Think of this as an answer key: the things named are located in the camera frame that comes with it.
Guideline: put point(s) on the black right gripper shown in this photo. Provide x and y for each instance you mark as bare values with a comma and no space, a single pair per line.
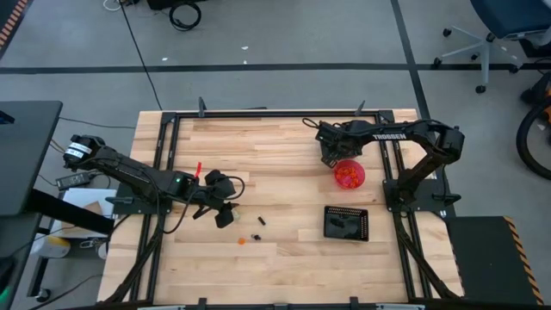
340,138

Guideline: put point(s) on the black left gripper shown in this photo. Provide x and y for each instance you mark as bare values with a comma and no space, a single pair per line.
220,185

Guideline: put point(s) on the cream plastic skull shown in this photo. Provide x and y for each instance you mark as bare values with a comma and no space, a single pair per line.
236,214

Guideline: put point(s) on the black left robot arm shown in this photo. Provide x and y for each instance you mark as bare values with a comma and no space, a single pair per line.
129,170

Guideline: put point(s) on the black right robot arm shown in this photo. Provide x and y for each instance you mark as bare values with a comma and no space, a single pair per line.
389,136

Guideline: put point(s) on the black slotted plastic basket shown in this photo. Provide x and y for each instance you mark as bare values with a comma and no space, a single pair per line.
357,224
329,161

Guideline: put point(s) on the pink translucent plastic bowl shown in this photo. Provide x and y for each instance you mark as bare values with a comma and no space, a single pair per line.
359,165

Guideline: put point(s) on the red zip tie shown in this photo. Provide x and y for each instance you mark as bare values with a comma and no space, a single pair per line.
198,169

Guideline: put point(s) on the white cardboard box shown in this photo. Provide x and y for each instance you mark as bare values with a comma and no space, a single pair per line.
82,196

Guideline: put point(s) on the black power adapter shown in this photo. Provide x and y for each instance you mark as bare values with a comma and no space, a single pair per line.
75,180

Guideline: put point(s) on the orange black shop vacuum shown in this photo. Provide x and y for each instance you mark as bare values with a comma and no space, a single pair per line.
521,138

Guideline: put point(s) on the white yellow container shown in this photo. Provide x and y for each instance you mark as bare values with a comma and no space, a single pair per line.
51,247

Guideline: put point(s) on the black hazard-striped platform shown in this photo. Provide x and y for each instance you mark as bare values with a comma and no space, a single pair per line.
486,258

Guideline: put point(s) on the blue office chair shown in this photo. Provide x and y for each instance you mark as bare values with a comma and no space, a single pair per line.
508,17

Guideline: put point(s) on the black floor box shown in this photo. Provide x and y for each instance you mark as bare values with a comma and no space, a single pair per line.
176,3

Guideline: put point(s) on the dark grey desk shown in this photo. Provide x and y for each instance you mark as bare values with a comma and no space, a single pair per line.
26,155

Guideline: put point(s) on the black hazard-striped floor mat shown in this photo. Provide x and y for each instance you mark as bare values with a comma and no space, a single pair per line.
8,21

